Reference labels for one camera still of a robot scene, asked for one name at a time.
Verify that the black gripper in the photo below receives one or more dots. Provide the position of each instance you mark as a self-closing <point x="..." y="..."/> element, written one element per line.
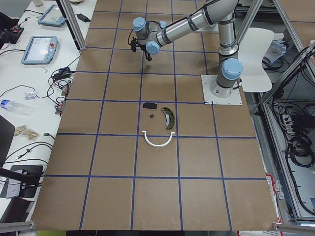
<point x="146" y="53"/>

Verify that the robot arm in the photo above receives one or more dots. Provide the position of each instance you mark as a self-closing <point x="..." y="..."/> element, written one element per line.
<point x="152" y="35"/>

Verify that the black brake pad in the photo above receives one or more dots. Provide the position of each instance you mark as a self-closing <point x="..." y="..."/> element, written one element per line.
<point x="149" y="105"/>

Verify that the olive brake shoe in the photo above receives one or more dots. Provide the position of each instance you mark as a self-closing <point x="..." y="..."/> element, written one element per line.
<point x="170" y="119"/>

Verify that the black power adapter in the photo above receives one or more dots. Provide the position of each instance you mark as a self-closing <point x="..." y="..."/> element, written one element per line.
<point x="83" y="18"/>

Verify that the far teach pendant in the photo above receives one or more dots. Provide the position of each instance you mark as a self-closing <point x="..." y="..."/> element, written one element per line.
<point x="52" y="17"/>

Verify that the teach pendant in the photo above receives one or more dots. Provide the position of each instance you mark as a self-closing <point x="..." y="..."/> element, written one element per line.
<point x="52" y="17"/>
<point x="40" y="50"/>

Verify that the near teach pendant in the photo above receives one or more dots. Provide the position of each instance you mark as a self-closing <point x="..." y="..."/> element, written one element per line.
<point x="40" y="50"/>

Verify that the white chair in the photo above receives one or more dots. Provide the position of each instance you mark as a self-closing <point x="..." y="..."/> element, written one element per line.
<point x="251" y="52"/>

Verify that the bag of wooden pieces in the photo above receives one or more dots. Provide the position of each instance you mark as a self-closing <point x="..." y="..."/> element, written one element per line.
<point x="24" y="131"/>

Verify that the plastic water bottle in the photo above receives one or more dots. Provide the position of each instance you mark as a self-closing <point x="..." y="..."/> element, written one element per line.
<point x="15" y="107"/>

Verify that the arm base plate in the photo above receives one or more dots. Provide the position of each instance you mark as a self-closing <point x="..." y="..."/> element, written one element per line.
<point x="215" y="95"/>

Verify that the aluminium frame post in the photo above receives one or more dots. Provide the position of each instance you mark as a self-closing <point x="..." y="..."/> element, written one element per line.
<point x="69" y="16"/>

